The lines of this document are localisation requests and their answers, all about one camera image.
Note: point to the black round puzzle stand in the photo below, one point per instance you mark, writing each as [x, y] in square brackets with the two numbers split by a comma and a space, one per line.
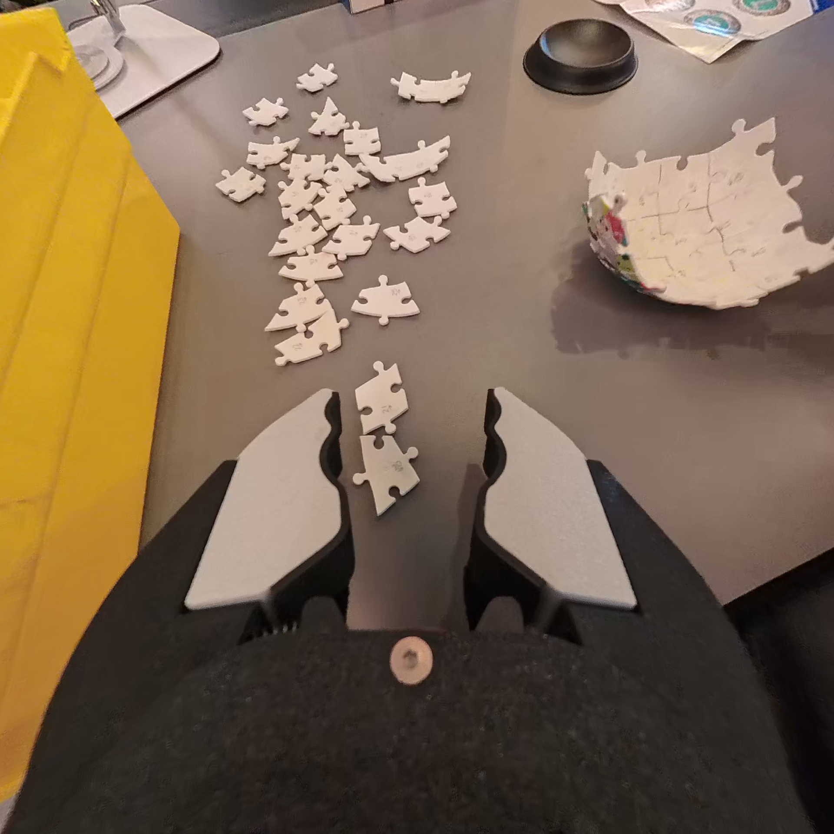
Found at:
[580, 58]

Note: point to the joined white puzzle strip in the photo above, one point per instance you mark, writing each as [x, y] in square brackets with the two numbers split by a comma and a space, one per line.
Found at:
[430, 88]

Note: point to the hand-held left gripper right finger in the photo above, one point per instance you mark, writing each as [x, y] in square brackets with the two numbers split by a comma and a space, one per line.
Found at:
[554, 521]

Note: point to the pile of white puzzle pieces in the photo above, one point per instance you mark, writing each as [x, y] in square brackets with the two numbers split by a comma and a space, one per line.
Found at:
[313, 215]

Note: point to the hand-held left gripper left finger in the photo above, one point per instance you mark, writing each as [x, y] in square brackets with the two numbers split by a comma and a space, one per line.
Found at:
[273, 521]

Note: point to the white paper instruction sheet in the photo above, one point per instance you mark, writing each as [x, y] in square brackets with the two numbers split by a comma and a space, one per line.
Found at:
[703, 32]

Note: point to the white metal stand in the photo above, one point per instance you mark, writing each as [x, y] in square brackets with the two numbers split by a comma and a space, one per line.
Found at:
[169, 52]

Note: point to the yellow plastic bin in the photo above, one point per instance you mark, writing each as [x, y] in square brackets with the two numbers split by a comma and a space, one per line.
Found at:
[65, 326]

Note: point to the assembled curved puzzle ball section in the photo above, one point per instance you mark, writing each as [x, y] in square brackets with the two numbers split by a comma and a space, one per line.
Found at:
[703, 228]

